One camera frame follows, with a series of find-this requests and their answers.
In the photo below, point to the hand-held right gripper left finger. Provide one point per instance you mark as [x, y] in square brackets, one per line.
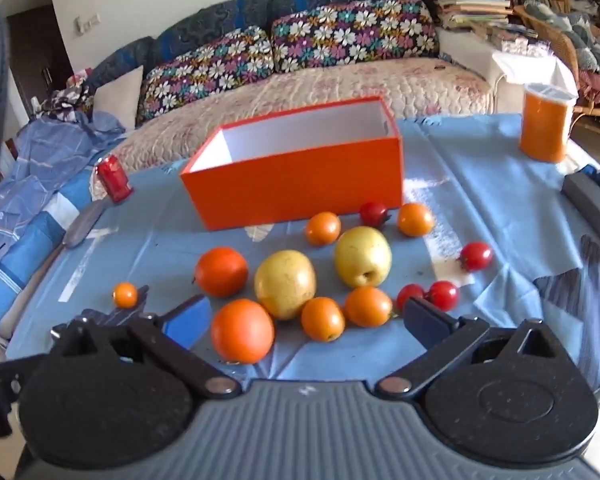
[187, 315]

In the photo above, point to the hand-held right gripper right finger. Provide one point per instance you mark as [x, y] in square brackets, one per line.
[422, 322]

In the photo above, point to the red cherry tomato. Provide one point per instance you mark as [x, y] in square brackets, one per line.
[374, 213]
[476, 255]
[443, 295]
[410, 294]

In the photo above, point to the large orange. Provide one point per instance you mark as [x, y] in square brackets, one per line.
[242, 330]
[221, 271]

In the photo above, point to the tiny tangerine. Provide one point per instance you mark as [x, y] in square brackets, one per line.
[125, 294]

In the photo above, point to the orange cardboard box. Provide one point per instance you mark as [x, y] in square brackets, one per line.
[300, 185]

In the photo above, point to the small tangerine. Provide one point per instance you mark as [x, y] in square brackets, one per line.
[322, 318]
[368, 306]
[415, 219]
[323, 228]

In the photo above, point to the yellow pear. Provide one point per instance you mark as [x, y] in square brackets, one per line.
[285, 284]
[363, 255]

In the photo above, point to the silver metal knife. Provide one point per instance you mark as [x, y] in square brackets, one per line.
[82, 225]

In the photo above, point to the light blue tablecloth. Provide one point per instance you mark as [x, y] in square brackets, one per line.
[480, 185]

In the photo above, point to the red soda can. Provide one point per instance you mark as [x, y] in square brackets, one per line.
[114, 178]

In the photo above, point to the dark blue striped cloth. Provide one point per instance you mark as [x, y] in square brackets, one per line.
[580, 285]

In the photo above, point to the grey case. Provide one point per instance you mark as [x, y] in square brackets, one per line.
[592, 207]

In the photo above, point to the white pillow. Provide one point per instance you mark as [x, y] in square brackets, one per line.
[120, 97]

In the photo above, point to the orange canister with white lid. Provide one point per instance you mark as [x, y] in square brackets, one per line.
[546, 125]

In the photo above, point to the floral cushion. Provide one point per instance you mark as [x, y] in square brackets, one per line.
[355, 35]
[207, 72]

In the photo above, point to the black white patterned cloth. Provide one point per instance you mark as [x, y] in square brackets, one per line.
[65, 97]

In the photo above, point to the quilted beige sofa cover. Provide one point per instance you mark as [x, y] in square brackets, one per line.
[330, 90]

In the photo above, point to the dark wooden door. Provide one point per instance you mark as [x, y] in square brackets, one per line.
[35, 55]

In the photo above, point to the blue patterned sofa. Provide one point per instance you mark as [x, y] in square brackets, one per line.
[220, 15]

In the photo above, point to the wicker chair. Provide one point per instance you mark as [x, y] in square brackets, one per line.
[570, 50]

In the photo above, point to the stack of books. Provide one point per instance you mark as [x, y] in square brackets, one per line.
[470, 5]

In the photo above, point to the white light switch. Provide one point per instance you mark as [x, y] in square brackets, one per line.
[87, 23]

